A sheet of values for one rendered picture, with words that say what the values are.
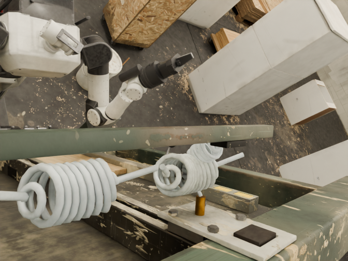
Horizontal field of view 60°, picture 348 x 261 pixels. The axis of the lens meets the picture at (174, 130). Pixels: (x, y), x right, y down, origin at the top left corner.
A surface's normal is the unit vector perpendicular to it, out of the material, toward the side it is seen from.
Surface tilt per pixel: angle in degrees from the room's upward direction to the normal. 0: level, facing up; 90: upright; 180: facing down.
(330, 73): 90
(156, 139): 31
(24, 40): 23
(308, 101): 90
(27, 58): 68
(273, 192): 90
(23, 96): 0
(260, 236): 60
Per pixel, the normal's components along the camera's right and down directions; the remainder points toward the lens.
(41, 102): 0.65, -0.41
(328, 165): -0.70, 0.00
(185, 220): 0.06, -0.99
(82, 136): 0.72, 0.11
